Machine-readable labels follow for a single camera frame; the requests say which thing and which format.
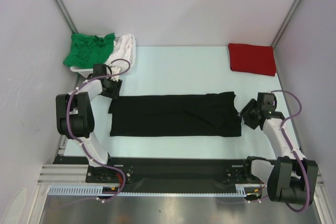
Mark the right white cable duct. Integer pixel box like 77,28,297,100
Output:
236,184,264,196

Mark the left corner aluminium post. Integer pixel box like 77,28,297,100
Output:
53,0,78,34

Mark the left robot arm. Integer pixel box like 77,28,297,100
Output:
56,64,124,182

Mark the white t shirt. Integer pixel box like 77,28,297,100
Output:
105,34,136,65

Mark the green t shirt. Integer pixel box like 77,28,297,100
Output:
63,33,116,69

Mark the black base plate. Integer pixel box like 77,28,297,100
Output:
52,154,274,194

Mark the white cable duct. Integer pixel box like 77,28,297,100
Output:
236,184,264,196
48,185,119,196

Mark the right corner aluminium post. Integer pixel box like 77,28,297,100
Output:
271,0,303,49

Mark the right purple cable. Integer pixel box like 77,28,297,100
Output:
271,90,310,212

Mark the black t shirt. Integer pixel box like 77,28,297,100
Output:
109,91,242,137

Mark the left white cable duct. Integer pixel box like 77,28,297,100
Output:
48,185,119,196

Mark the corner aluminium post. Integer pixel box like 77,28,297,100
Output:
271,0,303,49
53,0,78,34

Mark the aluminium rail frame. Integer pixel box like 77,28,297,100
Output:
36,164,324,186

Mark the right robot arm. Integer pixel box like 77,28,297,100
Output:
239,91,319,212

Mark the folded red t shirt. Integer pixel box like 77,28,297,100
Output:
228,43,277,77

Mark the white laundry basket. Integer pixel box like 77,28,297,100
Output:
70,33,137,78

